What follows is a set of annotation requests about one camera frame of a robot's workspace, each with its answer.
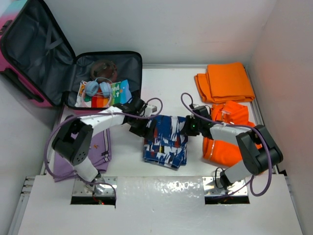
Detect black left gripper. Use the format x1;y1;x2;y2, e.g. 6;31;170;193
127;113;156;141

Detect blue white patterned shorts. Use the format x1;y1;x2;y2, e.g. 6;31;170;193
143;115;188;169

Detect rainbow striped white t-shirt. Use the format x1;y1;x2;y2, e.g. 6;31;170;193
75;80;132;108

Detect purple shirt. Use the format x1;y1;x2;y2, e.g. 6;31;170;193
53;129;112;182

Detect blue pink cat-ear headphones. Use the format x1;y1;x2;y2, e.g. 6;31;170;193
83;77;112;108

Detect brown round case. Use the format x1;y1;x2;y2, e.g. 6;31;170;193
90;59;117;82

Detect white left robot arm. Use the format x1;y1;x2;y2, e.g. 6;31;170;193
52;97;157;185

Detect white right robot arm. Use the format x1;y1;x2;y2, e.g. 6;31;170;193
181;106;283;189

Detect orange polo shirt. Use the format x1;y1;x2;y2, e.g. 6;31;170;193
202;101;255;167

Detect orange folded cloth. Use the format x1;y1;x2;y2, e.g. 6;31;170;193
194;62;255;104

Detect pink open suitcase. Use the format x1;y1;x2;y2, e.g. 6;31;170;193
0;0;142;113

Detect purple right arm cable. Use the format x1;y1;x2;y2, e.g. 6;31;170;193
180;92;272;197

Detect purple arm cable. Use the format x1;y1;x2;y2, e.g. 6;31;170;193
180;92;272;197
44;97;163;204

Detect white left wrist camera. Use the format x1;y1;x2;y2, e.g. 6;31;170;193
141;104;157;117

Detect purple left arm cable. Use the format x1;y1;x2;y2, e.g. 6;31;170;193
44;97;163;204

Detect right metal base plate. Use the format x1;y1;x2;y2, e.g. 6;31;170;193
202;176;248;197

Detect metal base plate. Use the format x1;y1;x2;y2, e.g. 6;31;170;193
72;176;117;197
202;176;248;197

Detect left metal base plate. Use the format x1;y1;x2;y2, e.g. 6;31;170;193
72;176;117;197

